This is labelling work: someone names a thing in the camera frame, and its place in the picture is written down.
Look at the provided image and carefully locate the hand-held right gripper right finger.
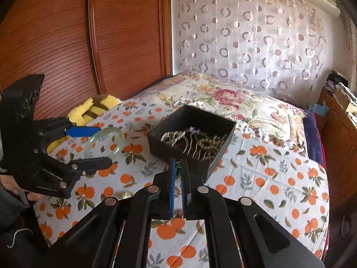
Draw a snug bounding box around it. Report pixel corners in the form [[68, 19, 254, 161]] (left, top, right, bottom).
[[181, 159, 326, 268]]

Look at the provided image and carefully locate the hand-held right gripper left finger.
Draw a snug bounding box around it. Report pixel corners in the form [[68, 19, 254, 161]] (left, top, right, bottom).
[[47, 158, 177, 268]]

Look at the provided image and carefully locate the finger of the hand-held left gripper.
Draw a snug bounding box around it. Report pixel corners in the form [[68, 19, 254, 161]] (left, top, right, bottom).
[[33, 117, 101, 143], [69, 156, 113, 177]]

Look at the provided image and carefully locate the pale green jade bangle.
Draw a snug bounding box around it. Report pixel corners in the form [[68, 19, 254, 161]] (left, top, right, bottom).
[[84, 127, 125, 160]]

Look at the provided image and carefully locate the black box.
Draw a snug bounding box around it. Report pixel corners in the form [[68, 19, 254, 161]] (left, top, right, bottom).
[[147, 105, 237, 181]]

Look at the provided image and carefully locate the silver hair comb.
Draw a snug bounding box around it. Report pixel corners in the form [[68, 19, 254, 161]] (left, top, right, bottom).
[[178, 126, 207, 160]]

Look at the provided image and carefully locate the white pearl bracelet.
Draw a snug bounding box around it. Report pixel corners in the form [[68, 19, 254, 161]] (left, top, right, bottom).
[[160, 130, 188, 147]]

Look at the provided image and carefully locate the brown wooden bead bracelet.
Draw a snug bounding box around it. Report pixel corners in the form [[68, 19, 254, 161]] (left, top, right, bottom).
[[197, 133, 228, 161]]

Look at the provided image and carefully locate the person's left forearm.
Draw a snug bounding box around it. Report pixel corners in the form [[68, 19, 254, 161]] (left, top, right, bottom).
[[0, 186, 38, 231]]

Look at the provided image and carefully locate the person's left hand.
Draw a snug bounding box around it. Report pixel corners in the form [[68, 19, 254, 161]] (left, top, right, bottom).
[[0, 174, 43, 202]]

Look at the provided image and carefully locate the yellow brown striped plush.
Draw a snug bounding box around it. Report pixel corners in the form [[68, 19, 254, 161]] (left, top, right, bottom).
[[46, 94, 122, 155]]

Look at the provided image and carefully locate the brown wooden wardrobe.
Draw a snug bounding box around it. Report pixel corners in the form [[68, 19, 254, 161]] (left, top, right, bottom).
[[0, 0, 173, 118]]

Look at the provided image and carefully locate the floral blanket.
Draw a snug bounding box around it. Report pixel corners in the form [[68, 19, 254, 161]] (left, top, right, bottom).
[[134, 71, 308, 157]]

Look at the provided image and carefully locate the navy and red blanket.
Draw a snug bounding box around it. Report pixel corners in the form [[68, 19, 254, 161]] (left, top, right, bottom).
[[303, 109, 332, 175]]

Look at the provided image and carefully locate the blue paper bag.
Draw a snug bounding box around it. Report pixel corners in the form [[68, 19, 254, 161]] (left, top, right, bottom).
[[308, 102, 326, 117]]

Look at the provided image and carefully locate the wooden side cabinet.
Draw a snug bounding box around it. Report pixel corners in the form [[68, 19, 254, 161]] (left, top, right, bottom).
[[316, 88, 357, 192]]

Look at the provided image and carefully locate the sheer circle pattern curtain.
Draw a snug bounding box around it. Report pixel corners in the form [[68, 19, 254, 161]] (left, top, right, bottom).
[[171, 0, 345, 101]]

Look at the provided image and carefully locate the cardboard box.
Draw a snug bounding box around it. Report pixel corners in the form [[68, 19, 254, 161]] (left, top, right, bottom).
[[335, 88, 357, 113]]

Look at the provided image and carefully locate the pile of folded clothes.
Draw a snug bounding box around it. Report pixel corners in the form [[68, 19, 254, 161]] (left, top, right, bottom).
[[326, 71, 346, 90]]

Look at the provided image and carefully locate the patterned window curtain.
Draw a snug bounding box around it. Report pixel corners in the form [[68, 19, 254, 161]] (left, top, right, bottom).
[[342, 13, 357, 74]]

